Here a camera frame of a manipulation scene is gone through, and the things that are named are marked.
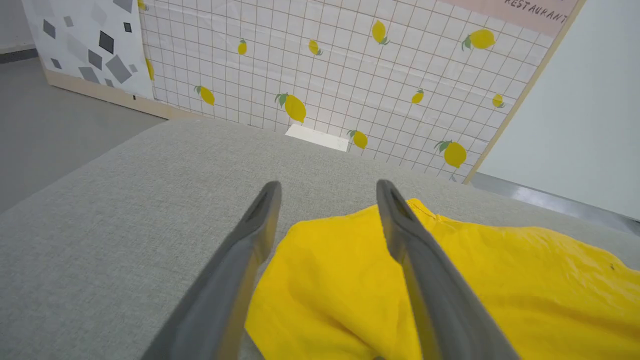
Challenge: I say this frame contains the white rectangular block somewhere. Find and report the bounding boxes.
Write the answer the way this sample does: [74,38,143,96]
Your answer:
[285,124,350,153]

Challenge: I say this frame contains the white partition board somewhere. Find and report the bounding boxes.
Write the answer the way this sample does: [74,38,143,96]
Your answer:
[477,0,640,221]

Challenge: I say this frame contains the grey fabric sofa cushion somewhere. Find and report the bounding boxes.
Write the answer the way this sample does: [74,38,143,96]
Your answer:
[0,117,640,360]

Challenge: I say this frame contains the white terrazzo pattern panel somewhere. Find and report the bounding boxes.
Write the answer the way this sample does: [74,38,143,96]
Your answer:
[21,0,167,120]

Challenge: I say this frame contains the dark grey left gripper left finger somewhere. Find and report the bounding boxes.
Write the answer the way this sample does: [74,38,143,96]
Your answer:
[142,181,282,360]

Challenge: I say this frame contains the yellow t-shirt with white patches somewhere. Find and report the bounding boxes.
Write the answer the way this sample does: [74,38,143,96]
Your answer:
[245,198,640,360]

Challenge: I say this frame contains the lemon tile backdrop panel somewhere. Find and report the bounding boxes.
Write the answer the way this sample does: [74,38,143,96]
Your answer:
[137,0,587,184]

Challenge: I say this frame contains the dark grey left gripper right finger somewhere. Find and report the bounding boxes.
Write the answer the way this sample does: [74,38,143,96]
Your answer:
[377,179,521,360]

